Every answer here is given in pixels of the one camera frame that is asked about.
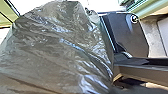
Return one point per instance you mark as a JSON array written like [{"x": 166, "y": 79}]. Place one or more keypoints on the black plastic trash bag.
[{"x": 56, "y": 50}]

